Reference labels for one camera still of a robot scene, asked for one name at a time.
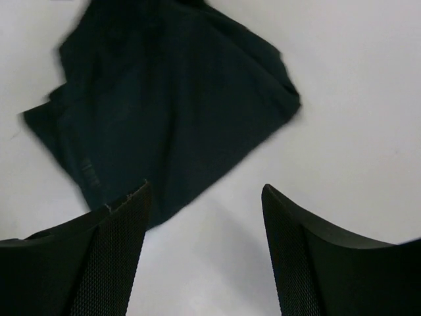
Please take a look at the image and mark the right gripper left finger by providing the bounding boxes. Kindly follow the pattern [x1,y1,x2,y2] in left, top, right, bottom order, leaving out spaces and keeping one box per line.
[1,182,151,315]

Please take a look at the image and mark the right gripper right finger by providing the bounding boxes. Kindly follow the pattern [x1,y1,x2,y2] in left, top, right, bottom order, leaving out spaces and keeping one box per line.
[261,184,420,316]

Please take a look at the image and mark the dark navy shorts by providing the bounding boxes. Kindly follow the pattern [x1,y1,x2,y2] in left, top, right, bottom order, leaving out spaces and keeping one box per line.
[23,1,301,227]

